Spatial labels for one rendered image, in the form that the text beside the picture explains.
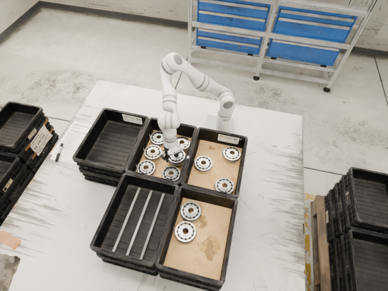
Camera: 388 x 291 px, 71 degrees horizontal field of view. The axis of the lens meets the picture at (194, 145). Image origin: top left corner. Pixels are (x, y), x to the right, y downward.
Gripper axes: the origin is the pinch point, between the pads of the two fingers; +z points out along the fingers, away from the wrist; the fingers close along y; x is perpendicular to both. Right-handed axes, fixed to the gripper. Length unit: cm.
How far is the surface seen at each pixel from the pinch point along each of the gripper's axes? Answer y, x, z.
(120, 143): 20.3, -27.6, 4.6
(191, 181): -3.5, 16.3, 4.4
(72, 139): 45, -57, 17
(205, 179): -10.9, 18.9, 4.4
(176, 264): 24, 50, 4
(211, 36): -126, -146, 41
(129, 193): 28.5, 5.8, 4.6
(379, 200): -116, 76, 38
